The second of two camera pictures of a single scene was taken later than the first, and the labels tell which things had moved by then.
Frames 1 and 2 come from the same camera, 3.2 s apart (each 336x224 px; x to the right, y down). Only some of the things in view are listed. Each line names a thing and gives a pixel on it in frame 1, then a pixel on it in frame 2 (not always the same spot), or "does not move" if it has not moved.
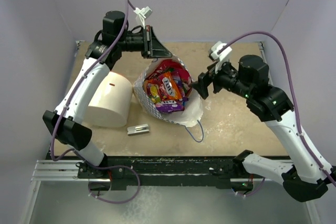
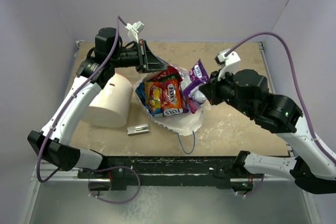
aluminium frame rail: [57, 170] does not move
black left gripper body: [148, 48] → [143, 64]
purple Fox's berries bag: [169, 106] → [186, 108]
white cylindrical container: [110, 104] does not move
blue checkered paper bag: [171, 117] → [185, 124]
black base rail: [120, 171] does not move
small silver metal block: [134, 130] does not move
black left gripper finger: [164, 53] → [158, 66]
